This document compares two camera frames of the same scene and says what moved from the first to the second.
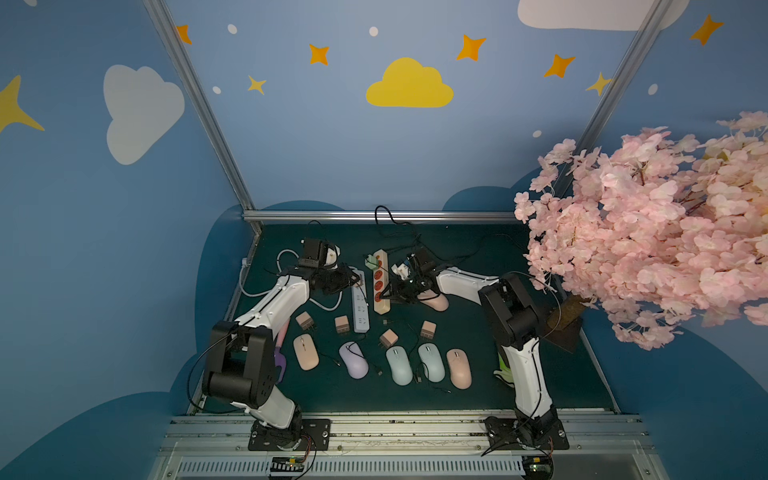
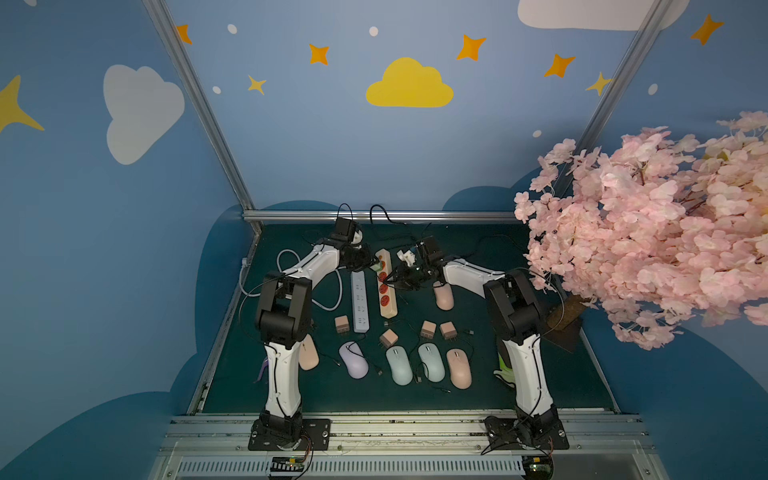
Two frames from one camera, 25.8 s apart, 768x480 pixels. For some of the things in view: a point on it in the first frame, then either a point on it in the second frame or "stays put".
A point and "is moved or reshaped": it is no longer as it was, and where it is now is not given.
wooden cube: x=428 y=330 stays put
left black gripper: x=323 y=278 -> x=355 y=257
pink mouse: x=437 y=301 is moved or reshaped
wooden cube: x=342 y=324 stays put
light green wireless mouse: x=400 y=364 stays put
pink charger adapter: x=388 y=338 stays put
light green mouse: x=432 y=360 stays put
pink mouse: x=459 y=367 stays put
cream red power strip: x=381 y=280 is moved or reshaped
